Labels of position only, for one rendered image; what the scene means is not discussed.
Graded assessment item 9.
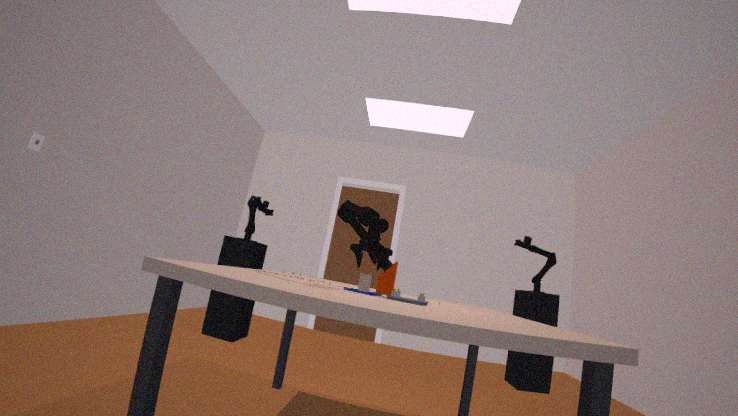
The blue board with grey square handle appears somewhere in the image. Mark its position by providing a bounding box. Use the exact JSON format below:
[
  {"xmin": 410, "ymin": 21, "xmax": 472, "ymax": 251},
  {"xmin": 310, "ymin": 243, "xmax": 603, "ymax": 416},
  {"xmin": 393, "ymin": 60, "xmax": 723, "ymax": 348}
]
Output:
[{"xmin": 343, "ymin": 273, "xmax": 382, "ymax": 296}]

